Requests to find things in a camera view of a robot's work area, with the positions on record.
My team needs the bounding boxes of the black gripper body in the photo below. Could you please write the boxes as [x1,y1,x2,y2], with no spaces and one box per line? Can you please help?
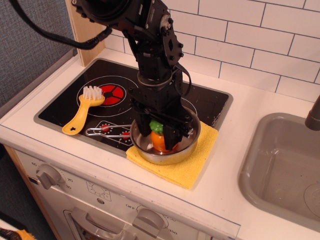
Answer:
[127,82,192,137]

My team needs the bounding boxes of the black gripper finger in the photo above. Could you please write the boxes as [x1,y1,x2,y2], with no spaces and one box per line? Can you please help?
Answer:
[136,113,151,137]
[163,125,183,151]

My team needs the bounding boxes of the orange bottle with green cap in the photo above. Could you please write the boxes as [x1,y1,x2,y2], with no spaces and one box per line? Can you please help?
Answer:
[149,119,169,152]

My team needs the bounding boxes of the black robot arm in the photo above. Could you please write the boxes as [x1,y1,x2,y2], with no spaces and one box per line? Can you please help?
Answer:
[11,0,193,151]

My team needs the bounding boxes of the yellow dish brush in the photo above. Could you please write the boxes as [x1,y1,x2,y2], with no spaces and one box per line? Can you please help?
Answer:
[62,86,105,136]

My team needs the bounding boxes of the stainless steel pot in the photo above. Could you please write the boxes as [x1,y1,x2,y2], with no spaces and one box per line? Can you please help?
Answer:
[85,107,202,166]

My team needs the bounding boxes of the black toy stovetop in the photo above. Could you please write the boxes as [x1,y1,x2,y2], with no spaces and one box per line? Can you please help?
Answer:
[34,58,233,157]

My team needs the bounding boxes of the yellow cloth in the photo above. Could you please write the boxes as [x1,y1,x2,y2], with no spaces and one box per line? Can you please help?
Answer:
[126,122,219,190]

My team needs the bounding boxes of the grey right oven knob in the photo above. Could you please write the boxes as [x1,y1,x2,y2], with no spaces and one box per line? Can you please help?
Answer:
[132,208,165,238]

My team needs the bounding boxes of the grey oven knob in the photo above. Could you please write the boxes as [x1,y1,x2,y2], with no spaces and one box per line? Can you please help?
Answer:
[132,208,165,238]
[36,164,62,190]

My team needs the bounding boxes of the grey left oven knob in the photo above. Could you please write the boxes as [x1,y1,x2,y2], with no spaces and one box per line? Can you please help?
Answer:
[36,164,62,190]

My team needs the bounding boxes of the grey sink basin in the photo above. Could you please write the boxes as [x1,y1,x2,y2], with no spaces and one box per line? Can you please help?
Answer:
[238,112,320,232]

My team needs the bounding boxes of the grey faucet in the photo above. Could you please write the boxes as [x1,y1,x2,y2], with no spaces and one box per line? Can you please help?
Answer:
[304,95,320,131]

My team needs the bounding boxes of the orange object at corner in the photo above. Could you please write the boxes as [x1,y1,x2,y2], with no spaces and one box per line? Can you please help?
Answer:
[13,229,36,240]

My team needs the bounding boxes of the wooden side post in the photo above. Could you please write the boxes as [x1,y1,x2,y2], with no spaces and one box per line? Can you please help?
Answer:
[65,0,106,67]

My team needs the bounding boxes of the oven door handle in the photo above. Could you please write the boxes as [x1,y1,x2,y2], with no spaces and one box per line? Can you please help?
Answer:
[69,208,138,240]

